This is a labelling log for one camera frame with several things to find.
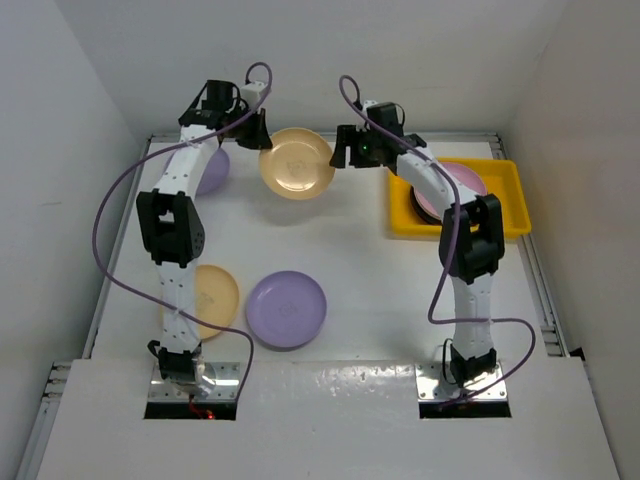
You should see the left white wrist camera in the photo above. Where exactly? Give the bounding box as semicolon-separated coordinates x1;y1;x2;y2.
240;81;267;109

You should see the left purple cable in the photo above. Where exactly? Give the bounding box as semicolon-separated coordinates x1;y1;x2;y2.
91;61;274;399

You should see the yellow plastic plate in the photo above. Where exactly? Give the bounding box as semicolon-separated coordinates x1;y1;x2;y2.
259;128;335;201

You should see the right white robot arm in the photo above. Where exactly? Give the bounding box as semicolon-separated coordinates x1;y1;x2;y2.
330;100;505;388

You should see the steel rimmed plate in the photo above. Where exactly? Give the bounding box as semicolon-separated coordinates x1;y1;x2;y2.
409;187;441;226

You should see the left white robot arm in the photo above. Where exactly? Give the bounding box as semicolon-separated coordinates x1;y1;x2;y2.
136;80;272;385

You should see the pink plastic plate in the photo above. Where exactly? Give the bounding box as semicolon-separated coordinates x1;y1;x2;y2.
415;162;488;220

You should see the yellow plastic bin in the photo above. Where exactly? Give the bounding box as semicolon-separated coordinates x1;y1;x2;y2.
387;157;531;239

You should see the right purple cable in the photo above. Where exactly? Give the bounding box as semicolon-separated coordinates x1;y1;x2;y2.
338;74;537;407

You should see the purple plastic plate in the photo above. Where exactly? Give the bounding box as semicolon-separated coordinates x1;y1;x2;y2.
245;270;328;350

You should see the metal base plate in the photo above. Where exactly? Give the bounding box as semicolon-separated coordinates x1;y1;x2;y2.
147;362;241;403
414;361;508;403

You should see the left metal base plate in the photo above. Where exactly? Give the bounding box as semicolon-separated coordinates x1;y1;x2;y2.
147;362;241;403

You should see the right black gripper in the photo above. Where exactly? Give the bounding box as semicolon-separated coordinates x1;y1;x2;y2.
333;124;383;168

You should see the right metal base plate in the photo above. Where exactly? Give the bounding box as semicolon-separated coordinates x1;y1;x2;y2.
414;361;508;403

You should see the purple cable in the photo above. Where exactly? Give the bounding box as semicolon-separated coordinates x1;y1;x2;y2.
91;61;274;399
338;74;537;407

